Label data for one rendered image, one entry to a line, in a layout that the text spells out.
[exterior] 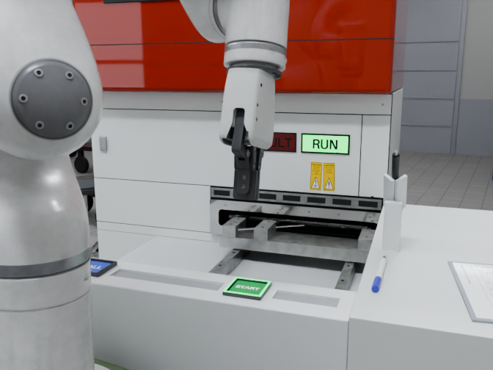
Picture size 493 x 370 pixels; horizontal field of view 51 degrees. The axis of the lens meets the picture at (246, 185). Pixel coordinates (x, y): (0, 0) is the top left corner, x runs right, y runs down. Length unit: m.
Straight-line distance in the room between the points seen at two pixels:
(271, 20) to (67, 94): 0.31
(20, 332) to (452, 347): 0.49
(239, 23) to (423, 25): 8.48
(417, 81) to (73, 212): 8.66
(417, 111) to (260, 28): 8.47
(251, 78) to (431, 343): 0.39
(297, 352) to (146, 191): 0.85
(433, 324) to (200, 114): 0.86
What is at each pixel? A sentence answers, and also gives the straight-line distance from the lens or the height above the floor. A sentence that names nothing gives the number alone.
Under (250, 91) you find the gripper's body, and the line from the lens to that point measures 0.66.
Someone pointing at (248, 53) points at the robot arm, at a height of 1.29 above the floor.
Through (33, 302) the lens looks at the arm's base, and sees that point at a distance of 0.58.
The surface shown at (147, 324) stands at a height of 0.91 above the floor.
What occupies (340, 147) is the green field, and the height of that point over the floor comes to 1.09.
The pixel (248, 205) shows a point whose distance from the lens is 1.32.
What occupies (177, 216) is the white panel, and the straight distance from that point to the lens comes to 1.42.
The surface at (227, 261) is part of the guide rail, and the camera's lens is 1.17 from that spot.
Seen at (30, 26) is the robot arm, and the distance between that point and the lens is 0.51.
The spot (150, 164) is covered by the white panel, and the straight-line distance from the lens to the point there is 1.43.
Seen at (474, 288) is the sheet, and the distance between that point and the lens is 0.80.
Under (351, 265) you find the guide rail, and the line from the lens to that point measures 1.17.
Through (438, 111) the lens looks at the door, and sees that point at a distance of 9.07.
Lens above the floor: 1.26
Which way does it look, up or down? 12 degrees down
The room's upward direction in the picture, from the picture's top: straight up
